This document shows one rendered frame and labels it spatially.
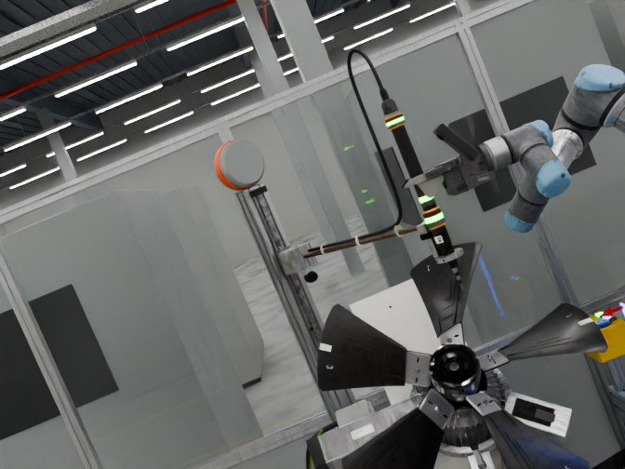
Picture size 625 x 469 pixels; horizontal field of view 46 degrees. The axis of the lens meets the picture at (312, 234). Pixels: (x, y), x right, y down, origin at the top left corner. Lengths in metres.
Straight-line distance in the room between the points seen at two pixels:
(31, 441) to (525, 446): 2.64
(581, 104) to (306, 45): 4.16
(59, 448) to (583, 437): 2.36
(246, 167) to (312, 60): 3.75
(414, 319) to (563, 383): 0.73
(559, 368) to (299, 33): 4.00
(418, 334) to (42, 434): 2.21
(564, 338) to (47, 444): 2.67
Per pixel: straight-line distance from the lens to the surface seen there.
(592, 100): 2.07
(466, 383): 1.79
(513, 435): 1.80
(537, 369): 2.69
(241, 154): 2.34
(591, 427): 2.81
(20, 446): 3.92
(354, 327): 1.90
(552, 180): 1.75
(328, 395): 2.43
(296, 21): 6.08
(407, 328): 2.18
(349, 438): 1.96
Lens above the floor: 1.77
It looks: 4 degrees down
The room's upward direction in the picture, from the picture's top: 23 degrees counter-clockwise
